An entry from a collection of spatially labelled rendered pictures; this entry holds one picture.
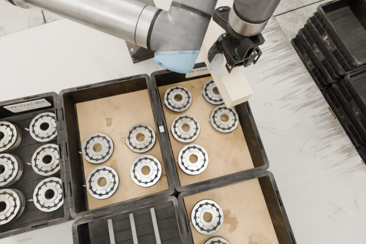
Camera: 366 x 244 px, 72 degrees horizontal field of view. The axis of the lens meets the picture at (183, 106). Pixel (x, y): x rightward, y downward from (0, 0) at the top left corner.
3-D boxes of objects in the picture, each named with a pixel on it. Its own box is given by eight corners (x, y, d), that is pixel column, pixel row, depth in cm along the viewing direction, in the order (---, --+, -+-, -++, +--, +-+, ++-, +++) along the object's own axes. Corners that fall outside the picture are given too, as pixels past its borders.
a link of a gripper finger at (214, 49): (205, 63, 65) (220, 42, 57) (202, 59, 65) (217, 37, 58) (219, 61, 67) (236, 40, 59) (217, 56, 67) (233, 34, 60)
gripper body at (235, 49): (227, 75, 60) (241, 48, 49) (212, 46, 63) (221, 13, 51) (255, 65, 62) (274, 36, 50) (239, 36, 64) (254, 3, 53)
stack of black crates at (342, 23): (282, 48, 184) (317, 5, 141) (317, 36, 189) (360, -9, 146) (311, 96, 173) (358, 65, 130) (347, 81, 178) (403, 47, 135)
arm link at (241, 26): (226, -3, 47) (263, -15, 49) (221, 13, 52) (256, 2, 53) (244, 29, 45) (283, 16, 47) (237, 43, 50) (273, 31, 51)
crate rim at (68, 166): (60, 92, 84) (57, 90, 82) (149, 75, 88) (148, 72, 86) (73, 219, 72) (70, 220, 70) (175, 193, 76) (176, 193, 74)
